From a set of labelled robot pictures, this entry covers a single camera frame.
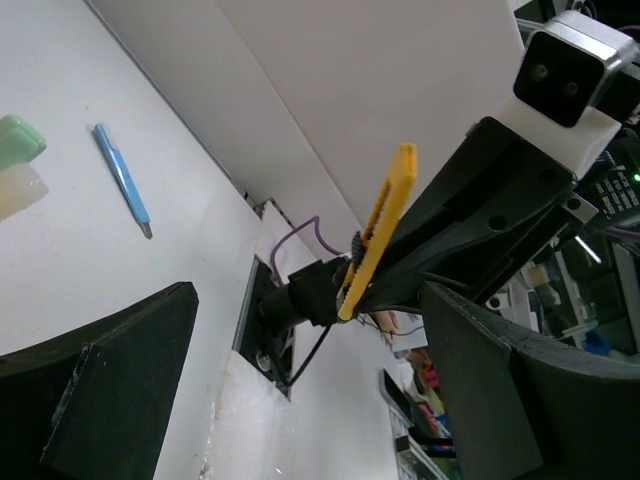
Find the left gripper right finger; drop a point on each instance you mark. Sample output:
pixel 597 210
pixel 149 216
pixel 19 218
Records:
pixel 523 405

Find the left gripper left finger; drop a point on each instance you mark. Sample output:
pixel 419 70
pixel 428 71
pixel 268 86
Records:
pixel 95 402

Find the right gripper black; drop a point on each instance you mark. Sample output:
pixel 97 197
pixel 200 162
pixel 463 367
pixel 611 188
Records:
pixel 497 203

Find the gold black pen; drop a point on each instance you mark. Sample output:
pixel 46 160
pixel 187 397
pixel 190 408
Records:
pixel 373 241

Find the thick yellow highlighter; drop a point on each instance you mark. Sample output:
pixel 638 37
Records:
pixel 20 187

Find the blue utility knife pen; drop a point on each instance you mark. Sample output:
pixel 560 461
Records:
pixel 119 169

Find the pale green white highlighter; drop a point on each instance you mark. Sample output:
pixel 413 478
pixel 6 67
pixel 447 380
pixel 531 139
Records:
pixel 20 142

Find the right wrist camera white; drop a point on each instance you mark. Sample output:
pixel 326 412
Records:
pixel 568 65

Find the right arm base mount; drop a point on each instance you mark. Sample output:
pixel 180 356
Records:
pixel 270 312

